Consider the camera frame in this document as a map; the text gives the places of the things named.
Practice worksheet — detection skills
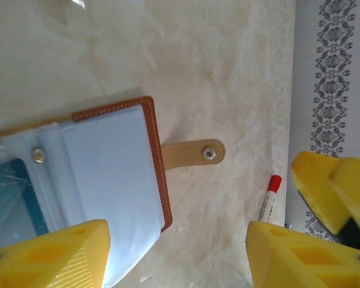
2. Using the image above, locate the white marker red cap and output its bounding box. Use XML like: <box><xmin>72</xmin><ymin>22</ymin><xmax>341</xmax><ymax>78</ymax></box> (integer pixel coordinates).
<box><xmin>257</xmin><ymin>175</ymin><xmax>283</xmax><ymax>224</ymax></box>

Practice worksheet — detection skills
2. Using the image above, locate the brown leather card holder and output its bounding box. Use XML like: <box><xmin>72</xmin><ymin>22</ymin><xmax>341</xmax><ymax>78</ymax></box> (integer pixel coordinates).
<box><xmin>0</xmin><ymin>95</ymin><xmax>226</xmax><ymax>288</ymax></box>

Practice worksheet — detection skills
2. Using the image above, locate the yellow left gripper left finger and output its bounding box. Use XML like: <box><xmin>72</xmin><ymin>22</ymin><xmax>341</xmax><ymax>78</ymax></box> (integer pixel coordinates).
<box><xmin>0</xmin><ymin>218</ymin><xmax>111</xmax><ymax>288</ymax></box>

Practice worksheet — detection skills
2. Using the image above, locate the teal card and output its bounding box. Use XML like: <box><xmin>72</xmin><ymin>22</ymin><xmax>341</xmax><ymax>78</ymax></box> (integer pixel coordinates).
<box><xmin>0</xmin><ymin>158</ymin><xmax>49</xmax><ymax>241</ymax></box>

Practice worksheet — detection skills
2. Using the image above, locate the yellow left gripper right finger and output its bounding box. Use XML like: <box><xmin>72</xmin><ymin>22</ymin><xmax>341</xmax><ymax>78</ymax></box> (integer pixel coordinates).
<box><xmin>246</xmin><ymin>220</ymin><xmax>360</xmax><ymax>288</ymax></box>

